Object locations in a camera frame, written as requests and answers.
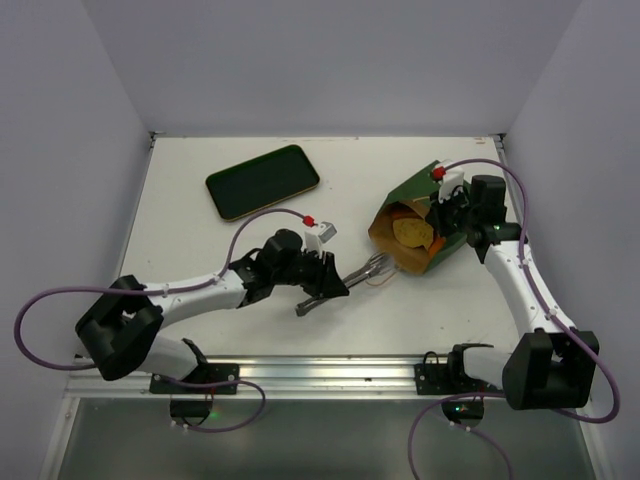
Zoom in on metal tongs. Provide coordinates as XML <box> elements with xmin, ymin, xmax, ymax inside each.
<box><xmin>295</xmin><ymin>252</ymin><xmax>395</xmax><ymax>317</ymax></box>

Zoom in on aluminium rail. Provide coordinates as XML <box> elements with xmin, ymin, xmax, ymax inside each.
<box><xmin>64</xmin><ymin>354</ymin><xmax>511</xmax><ymax>399</ymax></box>

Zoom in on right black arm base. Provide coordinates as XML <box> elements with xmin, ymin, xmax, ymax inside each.
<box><xmin>414</xmin><ymin>343</ymin><xmax>482</xmax><ymax>396</ymax></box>

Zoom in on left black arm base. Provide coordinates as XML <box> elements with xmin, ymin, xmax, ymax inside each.
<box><xmin>149</xmin><ymin>362</ymin><xmax>240</xmax><ymax>395</ymax></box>

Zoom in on yellow round fake bread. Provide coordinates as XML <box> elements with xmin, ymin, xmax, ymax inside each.
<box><xmin>392</xmin><ymin>218</ymin><xmax>434</xmax><ymax>249</ymax></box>

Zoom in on orange fake bread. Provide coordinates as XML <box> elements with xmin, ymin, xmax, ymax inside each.
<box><xmin>429</xmin><ymin>237</ymin><xmax>446</xmax><ymax>255</ymax></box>

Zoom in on green brown paper bag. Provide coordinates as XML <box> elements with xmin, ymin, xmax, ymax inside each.
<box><xmin>362</xmin><ymin>159</ymin><xmax>501</xmax><ymax>289</ymax></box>

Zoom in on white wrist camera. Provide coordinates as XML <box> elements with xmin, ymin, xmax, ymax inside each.
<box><xmin>436</xmin><ymin>166</ymin><xmax>464</xmax><ymax>203</ymax></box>
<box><xmin>304</xmin><ymin>221</ymin><xmax>337</xmax><ymax>256</ymax></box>

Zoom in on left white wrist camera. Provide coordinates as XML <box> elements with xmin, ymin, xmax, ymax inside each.
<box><xmin>304</xmin><ymin>221</ymin><xmax>337</xmax><ymax>256</ymax></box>

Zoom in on dark green tray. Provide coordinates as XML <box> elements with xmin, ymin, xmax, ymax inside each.
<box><xmin>205</xmin><ymin>144</ymin><xmax>320</xmax><ymax>222</ymax></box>

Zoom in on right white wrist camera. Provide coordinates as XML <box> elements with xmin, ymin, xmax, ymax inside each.
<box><xmin>436</xmin><ymin>166</ymin><xmax>464</xmax><ymax>203</ymax></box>

